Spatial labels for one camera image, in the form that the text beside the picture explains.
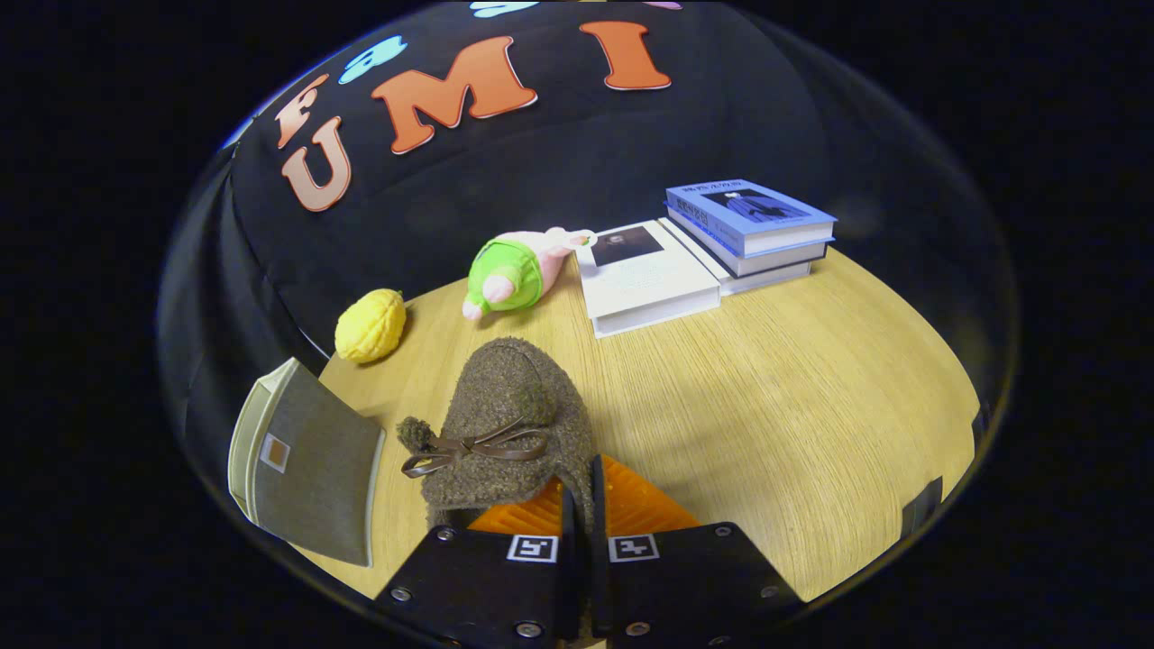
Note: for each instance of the yellow bumpy plush toy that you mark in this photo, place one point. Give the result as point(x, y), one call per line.
point(370, 326)

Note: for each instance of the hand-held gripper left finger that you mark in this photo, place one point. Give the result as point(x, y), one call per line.
point(570, 577)

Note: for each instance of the blue cover book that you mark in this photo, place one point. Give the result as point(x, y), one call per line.
point(748, 212)
point(780, 260)

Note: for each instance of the brown fuzzy shoe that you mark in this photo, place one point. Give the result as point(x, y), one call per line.
point(514, 397)

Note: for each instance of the green and pink plush toy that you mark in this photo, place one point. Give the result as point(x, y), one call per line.
point(505, 275)

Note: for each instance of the thick white book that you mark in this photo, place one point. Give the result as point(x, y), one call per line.
point(645, 279)

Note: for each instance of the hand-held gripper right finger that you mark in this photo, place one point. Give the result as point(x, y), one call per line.
point(599, 577)

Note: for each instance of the cream fabric storage box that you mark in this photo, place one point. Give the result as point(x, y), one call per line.
point(315, 469)

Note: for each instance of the thin white book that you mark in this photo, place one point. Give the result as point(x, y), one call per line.
point(766, 280)

